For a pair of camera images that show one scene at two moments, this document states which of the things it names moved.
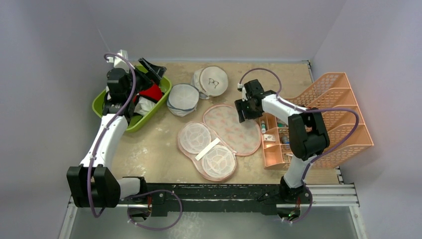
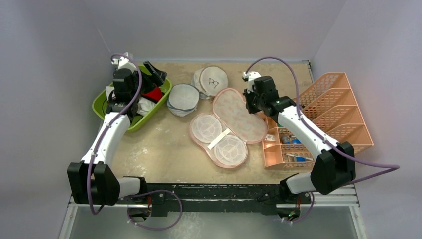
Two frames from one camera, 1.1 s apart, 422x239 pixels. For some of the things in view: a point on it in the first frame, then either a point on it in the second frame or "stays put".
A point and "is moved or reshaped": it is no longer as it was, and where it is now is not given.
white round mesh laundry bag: [182, 99] stays put
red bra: [153, 93] stays put
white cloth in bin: [143, 106] stays put
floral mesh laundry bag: [211, 148] is moved or reshaped
